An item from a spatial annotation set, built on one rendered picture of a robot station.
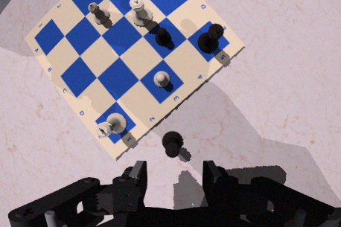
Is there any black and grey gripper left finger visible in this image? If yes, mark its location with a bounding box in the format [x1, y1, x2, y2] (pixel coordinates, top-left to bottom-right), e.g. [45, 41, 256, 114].
[8, 161, 153, 227]

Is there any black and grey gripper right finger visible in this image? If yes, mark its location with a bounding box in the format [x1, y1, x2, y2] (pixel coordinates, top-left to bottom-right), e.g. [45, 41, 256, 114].
[201, 160, 341, 227]

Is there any blue and cream chessboard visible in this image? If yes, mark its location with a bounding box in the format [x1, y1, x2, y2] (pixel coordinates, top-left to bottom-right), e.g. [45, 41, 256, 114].
[25, 0, 245, 159]

